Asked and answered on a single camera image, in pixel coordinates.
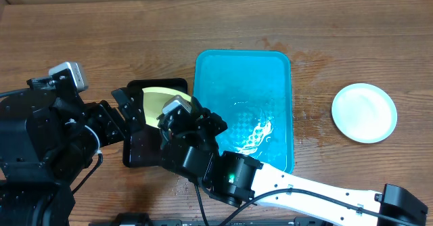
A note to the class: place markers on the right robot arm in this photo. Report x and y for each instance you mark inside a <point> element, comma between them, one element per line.
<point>240,181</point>

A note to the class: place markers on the black plastic tray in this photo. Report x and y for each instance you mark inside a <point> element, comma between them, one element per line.
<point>144,147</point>

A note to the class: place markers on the yellow-green plate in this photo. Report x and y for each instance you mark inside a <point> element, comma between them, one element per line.
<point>154,98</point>

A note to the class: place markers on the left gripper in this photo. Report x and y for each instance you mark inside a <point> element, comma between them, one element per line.
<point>134,116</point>

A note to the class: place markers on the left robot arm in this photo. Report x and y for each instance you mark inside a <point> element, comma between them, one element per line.
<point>48,136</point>

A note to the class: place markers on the light blue plate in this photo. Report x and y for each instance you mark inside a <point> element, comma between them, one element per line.
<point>364,113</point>

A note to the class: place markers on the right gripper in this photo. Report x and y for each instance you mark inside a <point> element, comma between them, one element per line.
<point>217,120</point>

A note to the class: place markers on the teal plastic tray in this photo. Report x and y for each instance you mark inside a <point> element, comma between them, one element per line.
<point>251,91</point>

